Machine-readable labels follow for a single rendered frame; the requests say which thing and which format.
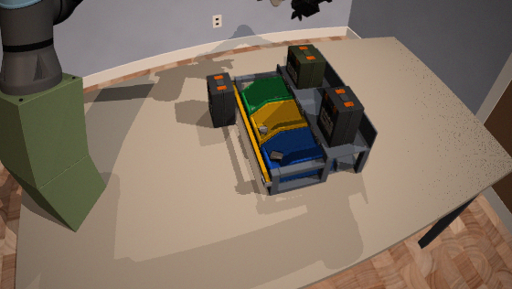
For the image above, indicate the yellow bar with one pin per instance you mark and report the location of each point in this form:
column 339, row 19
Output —
column 253, row 142

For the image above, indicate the grey bin rack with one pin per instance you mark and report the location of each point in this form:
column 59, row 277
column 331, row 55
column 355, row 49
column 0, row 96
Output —
column 309, row 104

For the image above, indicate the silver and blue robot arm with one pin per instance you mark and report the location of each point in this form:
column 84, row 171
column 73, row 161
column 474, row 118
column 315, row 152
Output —
column 30, row 63

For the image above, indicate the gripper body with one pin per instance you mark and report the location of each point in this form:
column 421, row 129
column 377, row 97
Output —
column 307, row 7

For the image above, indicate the yellow bin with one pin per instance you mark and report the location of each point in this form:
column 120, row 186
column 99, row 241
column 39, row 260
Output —
column 274, row 115

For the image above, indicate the green open bin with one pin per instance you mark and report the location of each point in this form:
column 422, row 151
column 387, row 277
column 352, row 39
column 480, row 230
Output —
column 263, row 91

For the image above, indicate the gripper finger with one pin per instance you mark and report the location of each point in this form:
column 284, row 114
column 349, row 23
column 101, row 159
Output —
column 276, row 2
column 295, row 14

